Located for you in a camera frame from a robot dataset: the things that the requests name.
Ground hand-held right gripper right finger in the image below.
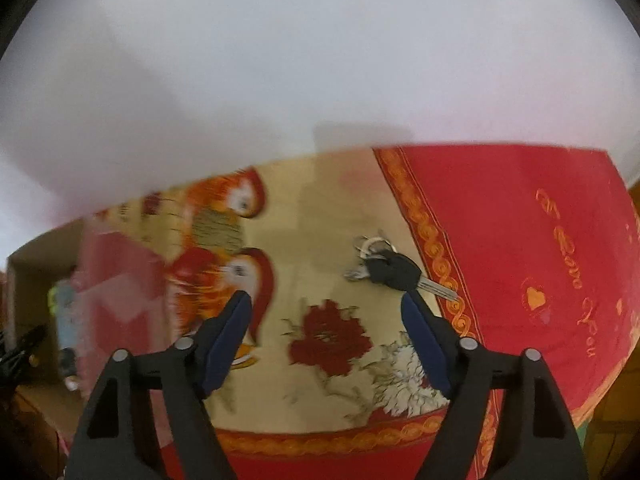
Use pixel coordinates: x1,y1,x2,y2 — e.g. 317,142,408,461
401,290,589,480

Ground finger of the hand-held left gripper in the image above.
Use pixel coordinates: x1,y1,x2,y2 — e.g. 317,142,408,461
0,325,49,377

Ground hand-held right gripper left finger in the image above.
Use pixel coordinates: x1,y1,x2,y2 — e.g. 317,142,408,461
65,290,253,480

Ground black car key bunch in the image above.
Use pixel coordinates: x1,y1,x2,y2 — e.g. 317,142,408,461
344,232,458,303

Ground pink patterned cardboard box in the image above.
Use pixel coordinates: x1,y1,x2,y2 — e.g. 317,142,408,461
4,217,171,441

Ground red printed tablecloth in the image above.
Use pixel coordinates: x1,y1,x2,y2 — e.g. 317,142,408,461
85,142,640,480

